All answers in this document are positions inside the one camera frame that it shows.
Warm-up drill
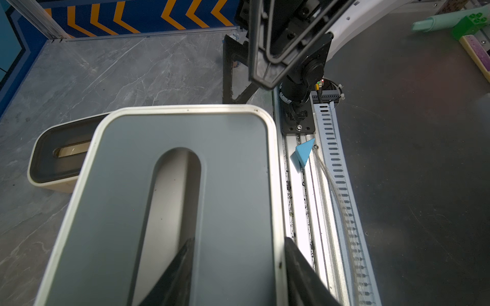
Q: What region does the green toy outside cell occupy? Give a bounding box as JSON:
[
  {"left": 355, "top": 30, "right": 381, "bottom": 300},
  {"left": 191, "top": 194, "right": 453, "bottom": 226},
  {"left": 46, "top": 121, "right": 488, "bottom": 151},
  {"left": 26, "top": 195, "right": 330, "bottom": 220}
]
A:
[{"left": 412, "top": 5, "right": 489, "bottom": 33}]

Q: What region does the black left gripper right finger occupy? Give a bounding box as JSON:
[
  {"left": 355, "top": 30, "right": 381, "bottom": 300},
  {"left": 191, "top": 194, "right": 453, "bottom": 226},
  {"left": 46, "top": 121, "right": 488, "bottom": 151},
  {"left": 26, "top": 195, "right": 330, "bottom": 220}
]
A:
[{"left": 285, "top": 237, "right": 341, "bottom": 306}]

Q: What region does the cream box brown lid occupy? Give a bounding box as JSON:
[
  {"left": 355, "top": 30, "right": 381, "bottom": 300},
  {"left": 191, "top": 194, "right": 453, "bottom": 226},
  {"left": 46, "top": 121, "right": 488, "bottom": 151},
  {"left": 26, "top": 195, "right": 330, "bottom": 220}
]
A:
[{"left": 27, "top": 113, "right": 108, "bottom": 193}]

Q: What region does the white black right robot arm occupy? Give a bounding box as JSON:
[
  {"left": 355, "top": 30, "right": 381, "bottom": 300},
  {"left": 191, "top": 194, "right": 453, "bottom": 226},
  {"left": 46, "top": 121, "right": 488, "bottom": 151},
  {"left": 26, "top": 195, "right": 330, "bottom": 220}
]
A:
[{"left": 223, "top": 0, "right": 406, "bottom": 135}]

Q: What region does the right circuit board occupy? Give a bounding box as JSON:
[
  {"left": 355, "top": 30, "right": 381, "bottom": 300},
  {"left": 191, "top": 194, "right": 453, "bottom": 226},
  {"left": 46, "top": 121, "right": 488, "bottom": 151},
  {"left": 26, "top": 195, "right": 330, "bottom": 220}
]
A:
[{"left": 311, "top": 79, "right": 345, "bottom": 105}]

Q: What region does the blue triangular piece on rail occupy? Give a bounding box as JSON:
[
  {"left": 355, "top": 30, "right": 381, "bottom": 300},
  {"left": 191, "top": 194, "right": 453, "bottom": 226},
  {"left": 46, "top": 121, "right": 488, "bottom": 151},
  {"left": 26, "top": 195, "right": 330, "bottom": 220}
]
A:
[{"left": 291, "top": 139, "right": 315, "bottom": 170}]

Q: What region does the white box grey lid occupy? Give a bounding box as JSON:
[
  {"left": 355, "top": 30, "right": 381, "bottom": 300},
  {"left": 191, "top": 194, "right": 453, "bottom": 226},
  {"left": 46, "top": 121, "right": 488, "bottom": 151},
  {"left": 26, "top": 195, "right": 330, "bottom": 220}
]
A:
[{"left": 35, "top": 105, "right": 288, "bottom": 305}]

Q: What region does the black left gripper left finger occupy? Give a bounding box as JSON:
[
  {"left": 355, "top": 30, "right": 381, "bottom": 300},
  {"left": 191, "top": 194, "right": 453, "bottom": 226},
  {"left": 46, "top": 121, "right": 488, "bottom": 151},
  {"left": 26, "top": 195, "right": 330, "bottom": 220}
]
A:
[{"left": 140, "top": 238, "right": 195, "bottom": 305}]

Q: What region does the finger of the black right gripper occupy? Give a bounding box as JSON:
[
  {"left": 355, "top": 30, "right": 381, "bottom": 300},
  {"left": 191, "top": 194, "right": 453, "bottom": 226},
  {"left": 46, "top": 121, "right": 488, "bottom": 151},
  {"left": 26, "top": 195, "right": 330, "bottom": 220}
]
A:
[
  {"left": 246, "top": 1, "right": 353, "bottom": 89},
  {"left": 221, "top": 33, "right": 261, "bottom": 105}
]

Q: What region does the green lego brick outside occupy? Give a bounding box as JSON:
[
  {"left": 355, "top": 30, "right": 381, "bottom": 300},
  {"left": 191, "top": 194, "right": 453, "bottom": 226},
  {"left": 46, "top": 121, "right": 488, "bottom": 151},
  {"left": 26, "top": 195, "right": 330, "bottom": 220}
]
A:
[{"left": 450, "top": 13, "right": 489, "bottom": 40}]

